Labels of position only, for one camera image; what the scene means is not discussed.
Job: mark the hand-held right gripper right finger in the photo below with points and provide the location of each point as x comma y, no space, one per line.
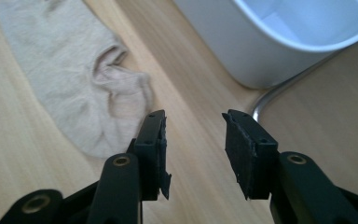
254,161

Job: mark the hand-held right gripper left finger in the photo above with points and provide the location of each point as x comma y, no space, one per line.
150,155

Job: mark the beige sock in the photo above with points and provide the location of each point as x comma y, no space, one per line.
71,71

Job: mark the white compartment storage box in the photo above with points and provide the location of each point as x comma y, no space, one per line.
261,40

